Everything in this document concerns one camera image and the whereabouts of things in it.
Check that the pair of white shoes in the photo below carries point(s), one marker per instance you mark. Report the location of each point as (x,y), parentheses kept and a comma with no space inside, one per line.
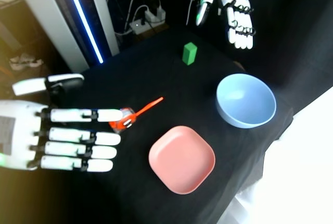
(24,62)

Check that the white flat power strip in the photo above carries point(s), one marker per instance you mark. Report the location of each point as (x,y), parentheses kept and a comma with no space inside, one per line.
(139,26)

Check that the white column with dark panel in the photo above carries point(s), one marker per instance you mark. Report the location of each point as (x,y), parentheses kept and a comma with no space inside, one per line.
(52,20)

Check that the green block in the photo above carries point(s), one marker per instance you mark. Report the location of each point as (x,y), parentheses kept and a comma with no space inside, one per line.
(189,54)

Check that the black table cloth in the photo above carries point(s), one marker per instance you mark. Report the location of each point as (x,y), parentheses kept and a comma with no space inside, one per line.
(169,88)

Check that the white power strip with plugs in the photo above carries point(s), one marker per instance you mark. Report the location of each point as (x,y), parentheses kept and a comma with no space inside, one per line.
(156,15)

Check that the light blue bowl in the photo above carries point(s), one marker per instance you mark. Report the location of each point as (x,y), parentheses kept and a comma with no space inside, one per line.
(245,101)

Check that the blue LED light strip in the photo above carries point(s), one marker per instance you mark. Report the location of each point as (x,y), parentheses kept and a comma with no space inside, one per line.
(83,20)

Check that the pink square plate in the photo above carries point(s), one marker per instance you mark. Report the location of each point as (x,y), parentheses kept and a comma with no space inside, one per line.
(182,160)

